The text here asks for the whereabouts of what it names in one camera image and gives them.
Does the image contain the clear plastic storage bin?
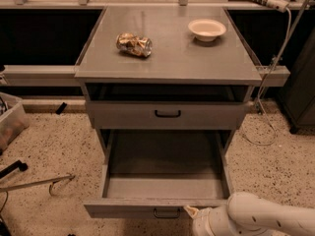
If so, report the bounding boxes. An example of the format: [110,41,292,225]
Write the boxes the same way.
[0,92,29,152]

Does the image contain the white paper bowl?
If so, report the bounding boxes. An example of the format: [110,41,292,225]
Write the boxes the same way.
[188,19,226,42]

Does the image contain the grey metal drawer cabinet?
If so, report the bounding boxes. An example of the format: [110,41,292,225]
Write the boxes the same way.
[74,5,263,155]

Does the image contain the crushed aluminium can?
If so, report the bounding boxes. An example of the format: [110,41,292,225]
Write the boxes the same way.
[116,32,153,58]

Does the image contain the small black floor object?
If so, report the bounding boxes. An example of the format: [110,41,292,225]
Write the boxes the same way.
[55,102,67,115]

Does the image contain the grey drawer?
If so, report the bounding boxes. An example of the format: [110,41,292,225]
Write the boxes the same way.
[86,101,248,130]
[84,130,233,219]

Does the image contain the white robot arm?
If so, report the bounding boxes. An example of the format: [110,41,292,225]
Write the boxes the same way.
[184,192,315,236]

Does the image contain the dark grey cabinet right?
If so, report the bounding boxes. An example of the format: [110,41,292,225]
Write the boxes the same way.
[278,29,315,134]

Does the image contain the white cable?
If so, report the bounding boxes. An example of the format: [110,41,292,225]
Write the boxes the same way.
[241,7,293,147]

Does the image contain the black handle on floor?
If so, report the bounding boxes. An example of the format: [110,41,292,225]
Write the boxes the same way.
[0,160,28,179]

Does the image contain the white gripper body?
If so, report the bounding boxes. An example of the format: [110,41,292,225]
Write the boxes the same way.
[191,206,236,236]

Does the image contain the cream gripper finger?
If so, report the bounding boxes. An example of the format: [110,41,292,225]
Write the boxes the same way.
[183,206,199,218]

